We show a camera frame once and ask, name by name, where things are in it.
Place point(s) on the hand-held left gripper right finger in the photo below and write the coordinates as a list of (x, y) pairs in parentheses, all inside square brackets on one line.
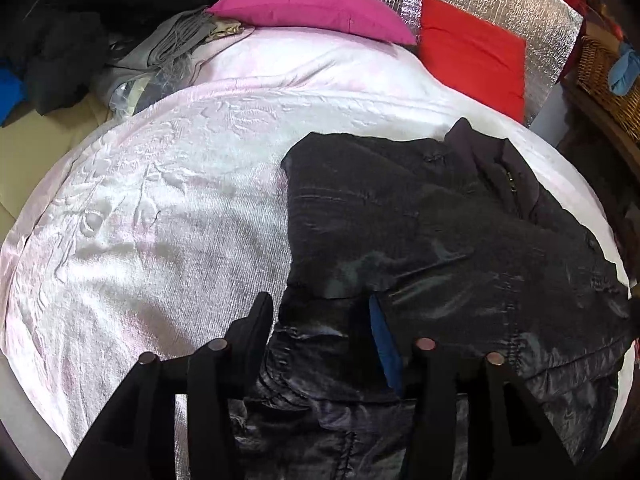
[(387, 355)]

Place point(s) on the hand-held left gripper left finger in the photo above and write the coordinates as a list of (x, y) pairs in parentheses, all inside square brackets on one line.
[(252, 330)]

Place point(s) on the black jacket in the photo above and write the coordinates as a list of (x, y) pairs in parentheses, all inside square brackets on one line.
[(425, 235)]

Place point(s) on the pile of dark clothes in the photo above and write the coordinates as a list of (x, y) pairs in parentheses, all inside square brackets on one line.
[(75, 20)]

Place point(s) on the white bed blanket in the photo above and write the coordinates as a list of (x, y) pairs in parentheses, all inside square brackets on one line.
[(175, 185)]

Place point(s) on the clear plastic bag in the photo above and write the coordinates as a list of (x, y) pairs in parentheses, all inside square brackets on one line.
[(127, 92)]

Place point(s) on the beige mattress sheet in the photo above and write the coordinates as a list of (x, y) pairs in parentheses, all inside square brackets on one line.
[(45, 145)]

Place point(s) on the grey fringed scarf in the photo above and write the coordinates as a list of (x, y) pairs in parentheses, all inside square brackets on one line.
[(170, 40)]

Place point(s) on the beige cloth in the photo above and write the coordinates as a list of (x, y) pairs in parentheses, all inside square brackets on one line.
[(225, 29)]

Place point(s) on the red pillow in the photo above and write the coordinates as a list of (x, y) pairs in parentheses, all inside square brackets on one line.
[(470, 55)]

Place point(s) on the pink pillow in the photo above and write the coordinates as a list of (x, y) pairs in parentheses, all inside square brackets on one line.
[(310, 5)]

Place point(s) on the bright blue garment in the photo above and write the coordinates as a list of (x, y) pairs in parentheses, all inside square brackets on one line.
[(10, 90)]

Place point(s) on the wicker basket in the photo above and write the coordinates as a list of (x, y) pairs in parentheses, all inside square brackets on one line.
[(595, 75)]

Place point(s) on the light blue cloth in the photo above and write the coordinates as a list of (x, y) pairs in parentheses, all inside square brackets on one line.
[(625, 70)]

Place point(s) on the silver foil insulation sheet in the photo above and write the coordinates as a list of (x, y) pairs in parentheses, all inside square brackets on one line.
[(525, 10)]

